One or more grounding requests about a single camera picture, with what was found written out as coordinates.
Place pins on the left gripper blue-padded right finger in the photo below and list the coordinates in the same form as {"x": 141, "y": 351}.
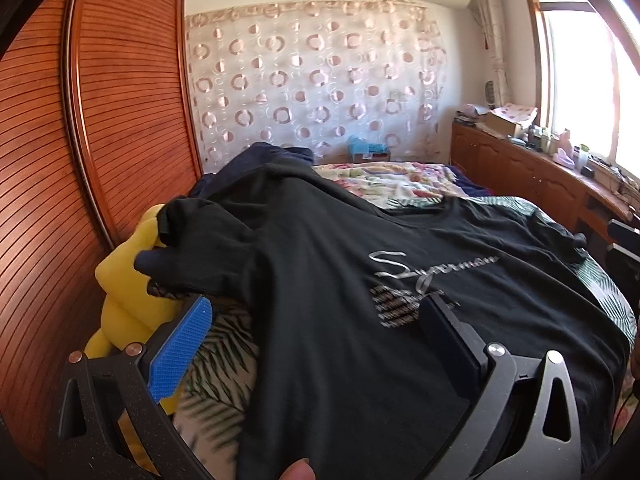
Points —
{"x": 522, "y": 421}

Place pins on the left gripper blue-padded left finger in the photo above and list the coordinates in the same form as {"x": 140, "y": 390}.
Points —
{"x": 107, "y": 420}

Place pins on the black printed t-shirt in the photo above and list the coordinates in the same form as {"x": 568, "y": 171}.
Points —
{"x": 346, "y": 375}

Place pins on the left hand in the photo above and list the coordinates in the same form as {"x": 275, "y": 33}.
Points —
{"x": 300, "y": 470}

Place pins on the palm leaf print bedsheet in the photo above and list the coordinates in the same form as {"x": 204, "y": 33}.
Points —
{"x": 221, "y": 378}

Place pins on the yellow plush pillow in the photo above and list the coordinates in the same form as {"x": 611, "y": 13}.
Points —
{"x": 129, "y": 314}

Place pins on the wooden sideboard cabinet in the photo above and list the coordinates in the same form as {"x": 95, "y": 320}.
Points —
{"x": 579, "y": 203}

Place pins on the floral quilt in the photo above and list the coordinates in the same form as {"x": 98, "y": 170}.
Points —
{"x": 391, "y": 185}

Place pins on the navy blue folded cloth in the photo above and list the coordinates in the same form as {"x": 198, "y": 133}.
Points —
{"x": 257, "y": 155}

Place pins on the wooden slatted wardrobe door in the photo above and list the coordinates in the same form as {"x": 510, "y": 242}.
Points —
{"x": 95, "y": 129}

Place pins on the cardboard box on cabinet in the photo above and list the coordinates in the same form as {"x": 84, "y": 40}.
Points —
{"x": 508, "y": 120}

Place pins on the blue toy on box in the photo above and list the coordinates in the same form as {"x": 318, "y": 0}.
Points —
{"x": 361, "y": 150}

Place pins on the circle pattern sheer curtain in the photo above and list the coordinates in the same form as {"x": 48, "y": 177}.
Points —
{"x": 316, "y": 74}

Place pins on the window with wooden frame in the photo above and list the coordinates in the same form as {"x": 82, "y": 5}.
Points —
{"x": 587, "y": 84}

